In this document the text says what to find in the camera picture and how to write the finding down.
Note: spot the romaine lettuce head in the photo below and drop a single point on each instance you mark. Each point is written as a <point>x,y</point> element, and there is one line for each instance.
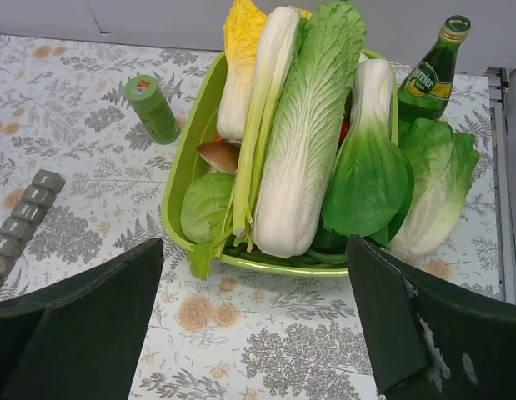
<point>443,162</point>

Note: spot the brown mushroom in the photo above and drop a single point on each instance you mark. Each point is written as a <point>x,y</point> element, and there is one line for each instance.
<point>220,156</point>

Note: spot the green cylindrical container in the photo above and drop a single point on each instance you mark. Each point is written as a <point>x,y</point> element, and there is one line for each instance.
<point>151,106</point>

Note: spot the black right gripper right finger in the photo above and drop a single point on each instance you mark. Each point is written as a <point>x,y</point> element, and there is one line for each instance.
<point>428,338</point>

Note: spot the yellow napa cabbage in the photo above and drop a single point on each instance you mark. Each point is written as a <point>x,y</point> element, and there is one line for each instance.
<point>258,49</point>

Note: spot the large green napa cabbage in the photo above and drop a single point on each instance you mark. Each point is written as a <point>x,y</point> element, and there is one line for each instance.
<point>306,130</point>

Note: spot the green plastic basin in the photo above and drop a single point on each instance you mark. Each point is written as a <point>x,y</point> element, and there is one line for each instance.
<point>188,166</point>

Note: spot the floral tablecloth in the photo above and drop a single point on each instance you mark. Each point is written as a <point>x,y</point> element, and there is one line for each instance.
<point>241,334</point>

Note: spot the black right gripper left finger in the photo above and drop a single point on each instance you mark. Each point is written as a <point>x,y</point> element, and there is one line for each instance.
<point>81,337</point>

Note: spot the small round green cabbage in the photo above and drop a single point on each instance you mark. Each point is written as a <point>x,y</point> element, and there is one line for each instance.
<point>206,198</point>

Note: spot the bok choy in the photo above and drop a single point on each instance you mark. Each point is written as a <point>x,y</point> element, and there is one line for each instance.
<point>372,185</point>

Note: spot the white green leek stalk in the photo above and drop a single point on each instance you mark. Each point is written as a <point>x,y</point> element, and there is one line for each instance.
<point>250,164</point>

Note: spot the green Perrier glass bottle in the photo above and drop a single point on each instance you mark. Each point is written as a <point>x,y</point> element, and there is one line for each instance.
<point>426,90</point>

